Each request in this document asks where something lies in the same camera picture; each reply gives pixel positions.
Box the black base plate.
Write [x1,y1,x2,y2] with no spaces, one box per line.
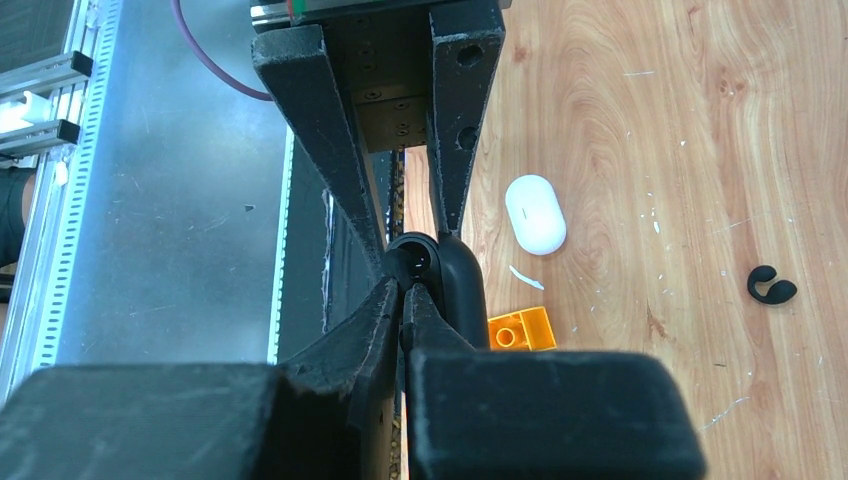
[271,132,412,480]

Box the black earbud charging case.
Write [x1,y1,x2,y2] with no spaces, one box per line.
[383,232,490,350]

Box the orange toy brick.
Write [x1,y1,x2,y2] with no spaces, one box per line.
[488,306,557,351]

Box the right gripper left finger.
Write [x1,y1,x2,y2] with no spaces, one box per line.
[1,278,399,479]

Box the white earbud charging case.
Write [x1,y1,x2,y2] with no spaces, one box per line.
[504,174,567,256]

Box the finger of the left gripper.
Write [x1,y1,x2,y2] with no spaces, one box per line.
[251,24,386,275]
[427,1,506,237]

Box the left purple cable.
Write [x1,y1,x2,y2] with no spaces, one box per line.
[170,0,274,103]

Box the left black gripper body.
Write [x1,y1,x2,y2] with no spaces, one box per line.
[250,1,453,152]

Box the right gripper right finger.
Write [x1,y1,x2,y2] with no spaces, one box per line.
[402,285,706,479]

